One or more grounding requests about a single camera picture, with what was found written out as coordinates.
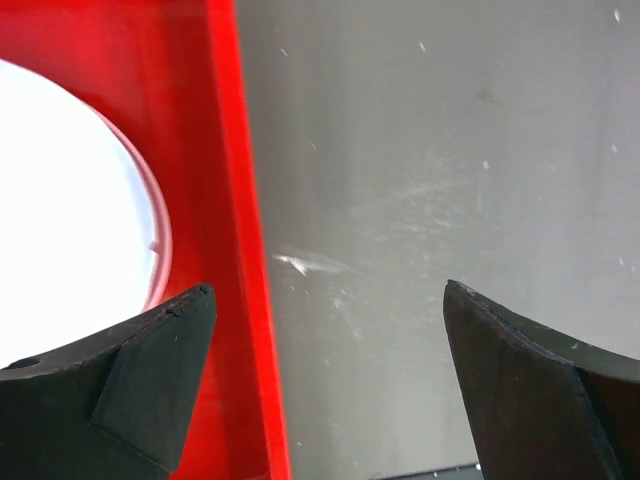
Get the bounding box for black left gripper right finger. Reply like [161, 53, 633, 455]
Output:
[443, 280, 639, 479]

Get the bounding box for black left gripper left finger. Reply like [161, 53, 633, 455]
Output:
[1, 283, 217, 479]

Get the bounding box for white plate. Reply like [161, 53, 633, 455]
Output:
[1, 61, 172, 367]

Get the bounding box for red plastic bin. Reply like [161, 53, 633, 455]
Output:
[1, 1, 291, 479]

